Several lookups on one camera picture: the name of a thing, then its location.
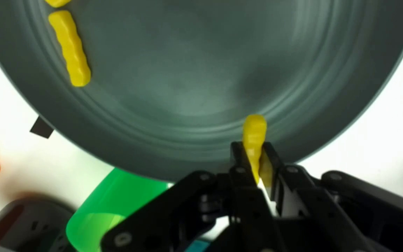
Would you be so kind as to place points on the grey round plate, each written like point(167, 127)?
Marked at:
point(174, 80)

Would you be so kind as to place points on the black saucepan grey handle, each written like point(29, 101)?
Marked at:
point(34, 226)

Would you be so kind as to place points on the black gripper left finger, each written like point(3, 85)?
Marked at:
point(190, 208)

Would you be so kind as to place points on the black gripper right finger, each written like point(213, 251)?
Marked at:
point(333, 213)

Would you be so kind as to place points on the green plastic cup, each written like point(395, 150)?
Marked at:
point(115, 198)

